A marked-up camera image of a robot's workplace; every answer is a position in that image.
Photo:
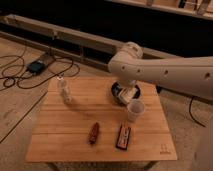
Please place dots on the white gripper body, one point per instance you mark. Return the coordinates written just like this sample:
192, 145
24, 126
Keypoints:
128, 88

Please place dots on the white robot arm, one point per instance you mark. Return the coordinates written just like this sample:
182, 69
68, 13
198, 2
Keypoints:
192, 76

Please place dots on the white ceramic cup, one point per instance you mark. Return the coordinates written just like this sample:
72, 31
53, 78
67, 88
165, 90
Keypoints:
135, 108

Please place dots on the black round bowl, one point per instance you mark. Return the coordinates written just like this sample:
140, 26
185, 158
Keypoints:
115, 89

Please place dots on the black red rectangular box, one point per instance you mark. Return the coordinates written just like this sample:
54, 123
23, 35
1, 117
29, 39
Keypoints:
123, 137

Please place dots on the red brown oblong object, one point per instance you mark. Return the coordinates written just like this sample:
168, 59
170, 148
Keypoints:
94, 132

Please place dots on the wooden table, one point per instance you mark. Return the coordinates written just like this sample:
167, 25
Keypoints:
61, 133

